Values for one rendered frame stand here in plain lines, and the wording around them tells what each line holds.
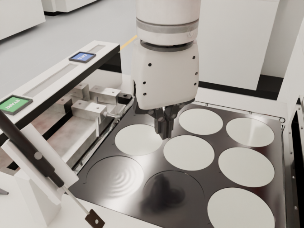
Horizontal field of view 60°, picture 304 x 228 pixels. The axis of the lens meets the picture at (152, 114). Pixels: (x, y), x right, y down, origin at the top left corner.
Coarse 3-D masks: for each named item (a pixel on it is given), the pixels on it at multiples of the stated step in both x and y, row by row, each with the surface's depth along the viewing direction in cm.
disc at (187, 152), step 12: (168, 144) 54; (180, 144) 54; (192, 144) 54; (204, 144) 54; (168, 156) 51; (180, 156) 51; (192, 156) 51; (204, 156) 51; (180, 168) 48; (192, 168) 48
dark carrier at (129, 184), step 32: (224, 128) 58; (96, 160) 50; (128, 160) 50; (160, 160) 50; (96, 192) 44; (128, 192) 44; (160, 192) 44; (192, 192) 44; (256, 192) 44; (160, 224) 39; (192, 224) 39
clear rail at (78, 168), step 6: (132, 102) 66; (126, 108) 64; (120, 114) 62; (114, 120) 60; (120, 120) 61; (114, 126) 59; (108, 132) 57; (102, 138) 55; (96, 144) 53; (90, 150) 52; (96, 150) 53; (84, 156) 51; (90, 156) 51; (84, 162) 49; (78, 168) 48
